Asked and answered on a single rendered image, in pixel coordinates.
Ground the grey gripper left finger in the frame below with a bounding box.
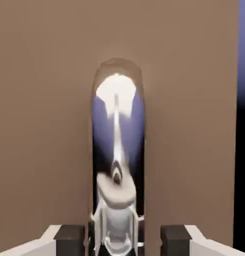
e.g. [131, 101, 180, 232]
[0, 224, 86, 256]

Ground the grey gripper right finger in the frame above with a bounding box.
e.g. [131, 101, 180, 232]
[160, 224, 245, 256]

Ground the brown cabinet door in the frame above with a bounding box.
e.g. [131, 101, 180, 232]
[0, 0, 241, 256]

